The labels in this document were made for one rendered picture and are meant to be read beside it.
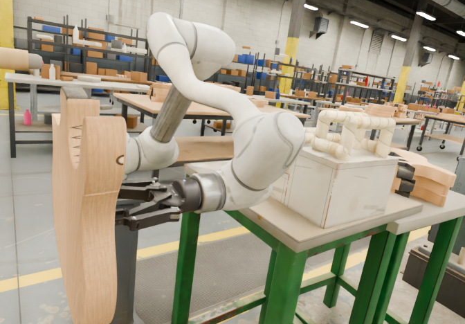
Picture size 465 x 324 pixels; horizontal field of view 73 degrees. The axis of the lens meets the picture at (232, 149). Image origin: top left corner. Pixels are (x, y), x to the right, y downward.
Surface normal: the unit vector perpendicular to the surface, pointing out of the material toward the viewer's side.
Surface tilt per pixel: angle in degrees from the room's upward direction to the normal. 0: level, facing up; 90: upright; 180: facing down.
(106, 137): 87
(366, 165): 90
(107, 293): 92
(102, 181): 114
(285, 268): 90
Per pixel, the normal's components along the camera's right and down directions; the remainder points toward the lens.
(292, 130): 0.51, -0.47
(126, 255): 0.46, 0.27
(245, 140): -0.83, -0.07
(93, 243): 0.58, 0.11
